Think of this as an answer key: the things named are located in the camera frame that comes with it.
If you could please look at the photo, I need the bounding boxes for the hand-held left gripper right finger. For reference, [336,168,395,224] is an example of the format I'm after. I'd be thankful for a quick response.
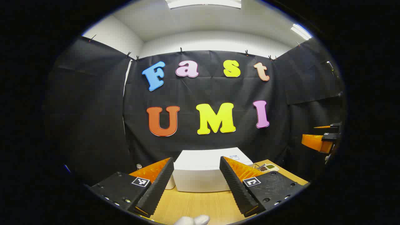
[219,156,305,218]

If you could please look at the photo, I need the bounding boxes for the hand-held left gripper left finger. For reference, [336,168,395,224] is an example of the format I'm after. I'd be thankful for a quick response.
[91,157,174,218]

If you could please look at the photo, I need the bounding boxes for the white microwave oven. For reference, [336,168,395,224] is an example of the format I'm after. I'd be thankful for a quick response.
[172,147,253,193]

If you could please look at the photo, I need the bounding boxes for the divided dish of beans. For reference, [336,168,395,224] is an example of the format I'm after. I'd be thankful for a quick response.
[257,163,279,173]

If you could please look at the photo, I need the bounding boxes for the long ceiling light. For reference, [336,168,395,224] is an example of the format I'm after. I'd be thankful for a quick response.
[291,24,312,40]
[165,0,242,9]

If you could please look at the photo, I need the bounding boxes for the black backdrop cloth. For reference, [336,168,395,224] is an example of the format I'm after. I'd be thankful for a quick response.
[44,35,346,188]

